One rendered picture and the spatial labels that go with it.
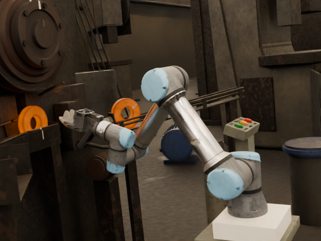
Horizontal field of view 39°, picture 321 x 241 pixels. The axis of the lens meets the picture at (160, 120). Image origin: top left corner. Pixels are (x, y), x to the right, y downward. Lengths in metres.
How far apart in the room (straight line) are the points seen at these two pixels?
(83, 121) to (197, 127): 0.52
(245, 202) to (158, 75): 0.56
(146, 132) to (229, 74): 2.69
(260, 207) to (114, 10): 8.75
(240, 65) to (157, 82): 2.88
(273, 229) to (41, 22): 1.23
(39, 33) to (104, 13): 7.98
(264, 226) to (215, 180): 0.24
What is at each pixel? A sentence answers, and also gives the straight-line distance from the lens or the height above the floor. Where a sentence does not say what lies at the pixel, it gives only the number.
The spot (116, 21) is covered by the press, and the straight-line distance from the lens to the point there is 10.23.
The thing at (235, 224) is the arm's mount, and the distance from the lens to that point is 1.69.
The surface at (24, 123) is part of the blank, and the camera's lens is 2.07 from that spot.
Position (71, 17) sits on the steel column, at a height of 1.60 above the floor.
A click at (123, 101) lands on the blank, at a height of 0.77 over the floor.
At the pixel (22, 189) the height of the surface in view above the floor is 0.60.
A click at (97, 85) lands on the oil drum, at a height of 0.74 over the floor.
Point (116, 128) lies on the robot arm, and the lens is 1.83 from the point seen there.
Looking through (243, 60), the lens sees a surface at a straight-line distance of 4.43.
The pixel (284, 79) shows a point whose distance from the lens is 4.24.
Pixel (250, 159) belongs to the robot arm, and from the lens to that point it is 1.69.
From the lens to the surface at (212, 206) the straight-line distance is 2.40.
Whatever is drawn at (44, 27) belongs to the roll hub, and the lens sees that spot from 2.03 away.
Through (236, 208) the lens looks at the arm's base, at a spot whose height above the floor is 0.40.
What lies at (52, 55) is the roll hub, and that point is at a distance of 2.06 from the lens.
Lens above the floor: 0.98
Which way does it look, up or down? 8 degrees down
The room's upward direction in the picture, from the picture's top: 6 degrees counter-clockwise
